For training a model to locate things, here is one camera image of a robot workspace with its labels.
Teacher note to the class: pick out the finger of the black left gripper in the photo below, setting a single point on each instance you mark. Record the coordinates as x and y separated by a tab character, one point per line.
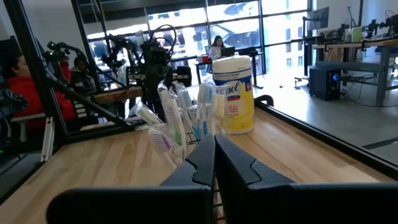
160	88
150	93

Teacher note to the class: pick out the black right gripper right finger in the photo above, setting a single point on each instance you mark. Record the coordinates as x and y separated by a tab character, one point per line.
264	199

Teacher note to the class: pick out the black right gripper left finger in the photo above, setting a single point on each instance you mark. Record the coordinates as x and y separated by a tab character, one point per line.
174	202

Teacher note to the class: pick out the blue toothbrush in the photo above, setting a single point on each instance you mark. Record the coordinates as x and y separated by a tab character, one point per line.
186	99

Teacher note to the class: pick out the green toothbrush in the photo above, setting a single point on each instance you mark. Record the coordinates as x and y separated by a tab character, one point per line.
172	115

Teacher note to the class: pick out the teal toothbrush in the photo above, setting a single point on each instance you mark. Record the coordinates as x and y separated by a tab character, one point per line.
206	93

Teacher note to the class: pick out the black background robot arm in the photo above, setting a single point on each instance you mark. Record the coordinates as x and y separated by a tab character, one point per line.
62	49

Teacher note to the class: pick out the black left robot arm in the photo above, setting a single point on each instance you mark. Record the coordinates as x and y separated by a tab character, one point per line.
124	43

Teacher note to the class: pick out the person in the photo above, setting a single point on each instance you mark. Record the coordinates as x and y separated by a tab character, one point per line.
81	77
216	46
28	93

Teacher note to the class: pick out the Lysol wipes canister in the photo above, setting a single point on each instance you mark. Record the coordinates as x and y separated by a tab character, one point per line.
236	102

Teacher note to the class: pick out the black computer tower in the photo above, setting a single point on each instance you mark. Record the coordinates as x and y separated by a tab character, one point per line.
325	84

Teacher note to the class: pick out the wooden top workbench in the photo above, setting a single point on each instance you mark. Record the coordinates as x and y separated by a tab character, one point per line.
357	45

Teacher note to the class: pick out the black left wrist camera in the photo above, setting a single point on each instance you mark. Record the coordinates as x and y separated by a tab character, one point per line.
160	56

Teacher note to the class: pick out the black metal rig frame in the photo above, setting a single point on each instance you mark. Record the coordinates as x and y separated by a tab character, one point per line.
37	77

